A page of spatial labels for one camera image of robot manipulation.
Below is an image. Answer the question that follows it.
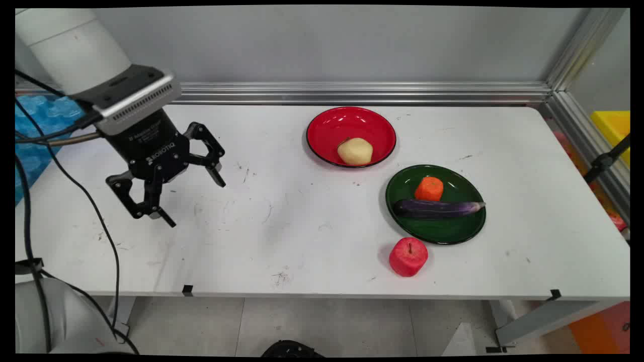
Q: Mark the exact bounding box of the yellow potato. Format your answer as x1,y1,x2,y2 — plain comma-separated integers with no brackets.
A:
337,137,374,166

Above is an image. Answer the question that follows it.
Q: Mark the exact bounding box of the red toy apple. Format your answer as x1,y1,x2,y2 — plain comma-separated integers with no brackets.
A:
388,237,429,278

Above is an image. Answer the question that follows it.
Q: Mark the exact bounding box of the blue bubble wrap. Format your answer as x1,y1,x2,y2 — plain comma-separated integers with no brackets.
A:
15,95,87,206

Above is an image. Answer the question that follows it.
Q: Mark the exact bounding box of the long black cable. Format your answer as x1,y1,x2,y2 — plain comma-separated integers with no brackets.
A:
15,70,140,355

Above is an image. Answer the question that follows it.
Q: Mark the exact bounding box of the yellow plastic box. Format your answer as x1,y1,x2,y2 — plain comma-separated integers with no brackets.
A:
590,110,630,166

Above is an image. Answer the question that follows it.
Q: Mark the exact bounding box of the aluminium frame corner post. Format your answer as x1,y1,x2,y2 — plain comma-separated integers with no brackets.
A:
541,8,630,222

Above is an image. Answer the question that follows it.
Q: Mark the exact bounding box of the aluminium frame rail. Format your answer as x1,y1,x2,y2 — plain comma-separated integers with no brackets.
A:
15,82,553,106

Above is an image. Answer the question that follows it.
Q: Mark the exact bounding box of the orange toy fruit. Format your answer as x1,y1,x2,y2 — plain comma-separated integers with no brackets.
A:
414,176,444,202

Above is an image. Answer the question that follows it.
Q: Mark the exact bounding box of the orange box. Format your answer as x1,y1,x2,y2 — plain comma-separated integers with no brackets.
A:
569,302,630,354

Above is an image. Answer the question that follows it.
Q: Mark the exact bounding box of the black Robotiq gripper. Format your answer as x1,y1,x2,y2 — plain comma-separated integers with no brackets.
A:
95,108,226,228

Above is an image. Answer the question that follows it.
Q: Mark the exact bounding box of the purple eggplant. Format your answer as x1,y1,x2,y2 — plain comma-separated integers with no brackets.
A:
392,199,487,220

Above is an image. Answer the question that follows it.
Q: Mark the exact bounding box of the thin black cable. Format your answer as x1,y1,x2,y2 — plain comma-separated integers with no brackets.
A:
15,98,104,352

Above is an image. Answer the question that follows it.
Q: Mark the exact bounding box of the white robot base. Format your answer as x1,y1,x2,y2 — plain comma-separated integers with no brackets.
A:
15,278,132,355

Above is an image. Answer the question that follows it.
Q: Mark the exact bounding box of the red bowl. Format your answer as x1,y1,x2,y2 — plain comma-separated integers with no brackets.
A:
306,106,397,168

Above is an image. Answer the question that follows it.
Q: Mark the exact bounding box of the dark green plate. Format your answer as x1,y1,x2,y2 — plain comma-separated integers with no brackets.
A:
385,164,487,245

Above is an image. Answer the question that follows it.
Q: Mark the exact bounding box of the black round object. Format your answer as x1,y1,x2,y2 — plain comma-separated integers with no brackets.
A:
261,340,325,358

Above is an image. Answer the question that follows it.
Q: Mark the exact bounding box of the grey table leg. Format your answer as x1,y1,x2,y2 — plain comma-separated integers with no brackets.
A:
486,300,619,353

